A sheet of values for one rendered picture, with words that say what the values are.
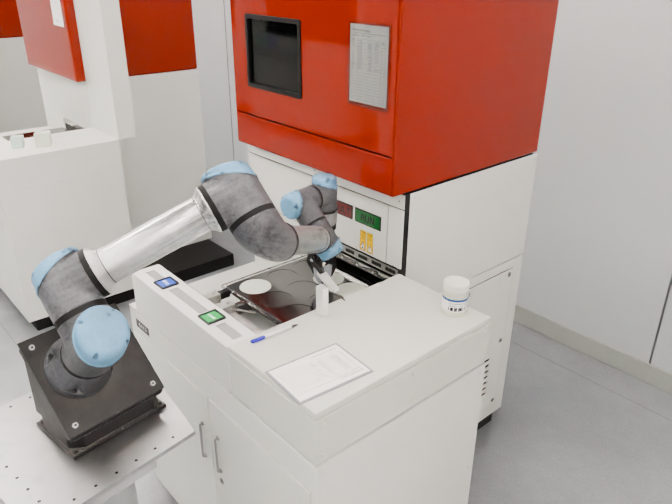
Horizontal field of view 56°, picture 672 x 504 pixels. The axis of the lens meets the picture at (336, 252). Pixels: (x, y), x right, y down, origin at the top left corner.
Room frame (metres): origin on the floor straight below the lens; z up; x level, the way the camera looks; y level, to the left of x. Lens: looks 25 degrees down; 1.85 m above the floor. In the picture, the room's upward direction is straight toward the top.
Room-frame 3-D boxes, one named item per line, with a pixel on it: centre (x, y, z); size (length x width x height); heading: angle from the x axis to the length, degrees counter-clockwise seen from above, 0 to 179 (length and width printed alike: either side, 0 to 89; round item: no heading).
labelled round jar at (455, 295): (1.51, -0.33, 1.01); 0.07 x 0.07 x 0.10
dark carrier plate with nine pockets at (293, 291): (1.76, 0.10, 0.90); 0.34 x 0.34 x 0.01; 41
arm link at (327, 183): (1.78, 0.04, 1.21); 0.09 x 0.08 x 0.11; 138
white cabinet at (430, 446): (1.63, 0.13, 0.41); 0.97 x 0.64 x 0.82; 41
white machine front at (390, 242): (2.06, 0.06, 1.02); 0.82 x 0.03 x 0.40; 41
